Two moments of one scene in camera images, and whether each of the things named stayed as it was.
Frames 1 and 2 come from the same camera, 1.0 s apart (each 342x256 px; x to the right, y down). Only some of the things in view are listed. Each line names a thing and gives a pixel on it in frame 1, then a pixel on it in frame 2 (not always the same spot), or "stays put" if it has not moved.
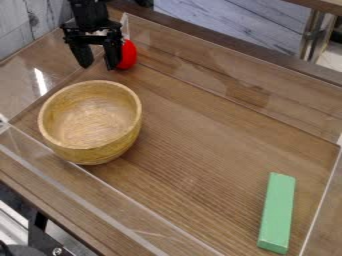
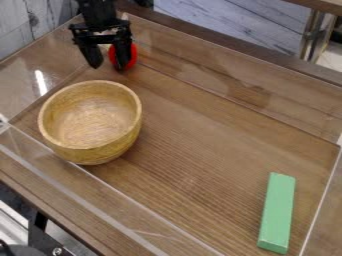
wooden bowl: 89,119 stays put
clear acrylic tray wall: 108,216 stays put
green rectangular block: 273,233 stays put
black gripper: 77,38 -> 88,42
